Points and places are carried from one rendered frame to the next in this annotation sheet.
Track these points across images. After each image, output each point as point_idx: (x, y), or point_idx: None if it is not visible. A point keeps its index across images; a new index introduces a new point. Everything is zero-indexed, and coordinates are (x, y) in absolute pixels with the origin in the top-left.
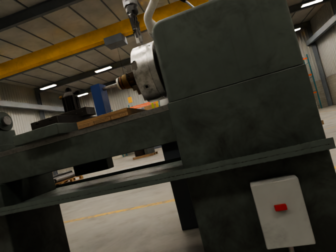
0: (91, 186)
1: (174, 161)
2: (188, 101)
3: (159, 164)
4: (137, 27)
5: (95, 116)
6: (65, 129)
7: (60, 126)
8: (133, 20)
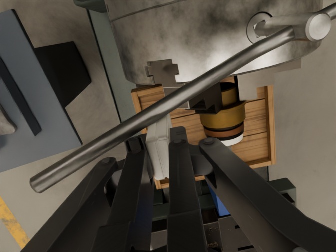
0: None
1: (104, 66)
2: None
3: (112, 93)
4: (170, 168)
5: (161, 231)
6: (272, 184)
7: (286, 185)
8: (273, 191)
